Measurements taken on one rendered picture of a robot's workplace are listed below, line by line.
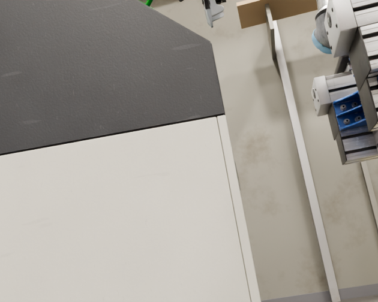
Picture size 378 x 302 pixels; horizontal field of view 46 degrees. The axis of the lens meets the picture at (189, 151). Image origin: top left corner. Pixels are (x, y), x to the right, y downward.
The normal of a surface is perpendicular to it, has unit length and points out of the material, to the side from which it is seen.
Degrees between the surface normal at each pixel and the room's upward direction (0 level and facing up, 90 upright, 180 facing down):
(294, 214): 90
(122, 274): 90
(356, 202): 90
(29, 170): 90
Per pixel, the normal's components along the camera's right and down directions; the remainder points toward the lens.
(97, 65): -0.08, -0.21
